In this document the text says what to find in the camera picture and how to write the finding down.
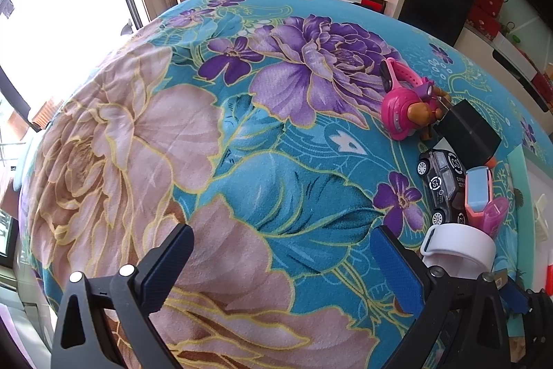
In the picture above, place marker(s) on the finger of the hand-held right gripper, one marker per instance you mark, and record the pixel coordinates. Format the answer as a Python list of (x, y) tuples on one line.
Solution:
[(515, 299)]

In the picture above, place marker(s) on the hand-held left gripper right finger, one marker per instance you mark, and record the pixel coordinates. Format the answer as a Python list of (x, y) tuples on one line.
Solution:
[(395, 274)]

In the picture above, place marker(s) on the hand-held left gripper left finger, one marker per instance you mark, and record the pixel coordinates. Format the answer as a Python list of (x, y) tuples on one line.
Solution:
[(168, 265)]

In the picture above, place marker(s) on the magenta tube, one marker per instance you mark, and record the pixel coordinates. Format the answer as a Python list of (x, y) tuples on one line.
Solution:
[(494, 215)]

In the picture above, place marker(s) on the black toy car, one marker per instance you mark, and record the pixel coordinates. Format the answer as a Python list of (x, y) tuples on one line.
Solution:
[(445, 183)]

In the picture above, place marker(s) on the light green cardboard box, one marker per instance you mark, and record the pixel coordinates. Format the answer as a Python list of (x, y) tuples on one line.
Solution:
[(520, 179)]

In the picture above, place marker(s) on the black charger block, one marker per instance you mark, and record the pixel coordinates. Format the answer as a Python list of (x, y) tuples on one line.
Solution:
[(468, 133)]

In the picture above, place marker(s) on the small red item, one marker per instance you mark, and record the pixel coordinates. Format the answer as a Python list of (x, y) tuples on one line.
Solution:
[(550, 271)]

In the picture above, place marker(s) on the white power adapter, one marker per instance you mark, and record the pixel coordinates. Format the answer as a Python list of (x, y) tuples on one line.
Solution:
[(462, 250)]

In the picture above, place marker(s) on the pink and blue utility knife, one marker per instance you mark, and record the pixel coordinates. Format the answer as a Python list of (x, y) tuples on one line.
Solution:
[(477, 191)]

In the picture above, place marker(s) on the floral printed blanket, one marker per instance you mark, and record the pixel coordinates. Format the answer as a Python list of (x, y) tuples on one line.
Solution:
[(259, 179)]

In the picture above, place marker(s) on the pink toy dog figure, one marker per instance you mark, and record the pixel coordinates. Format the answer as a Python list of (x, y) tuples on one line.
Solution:
[(401, 109)]

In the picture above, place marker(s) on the pink wrist watch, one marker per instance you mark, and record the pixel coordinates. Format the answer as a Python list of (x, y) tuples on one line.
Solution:
[(395, 77)]

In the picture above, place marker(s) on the white television stand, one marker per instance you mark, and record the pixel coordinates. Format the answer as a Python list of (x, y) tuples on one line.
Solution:
[(510, 62)]

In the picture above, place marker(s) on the red gift box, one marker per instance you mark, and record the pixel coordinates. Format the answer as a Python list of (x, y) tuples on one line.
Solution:
[(481, 23)]

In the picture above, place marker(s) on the red box under desk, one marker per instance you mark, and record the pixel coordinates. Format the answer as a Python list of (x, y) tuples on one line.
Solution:
[(373, 2)]

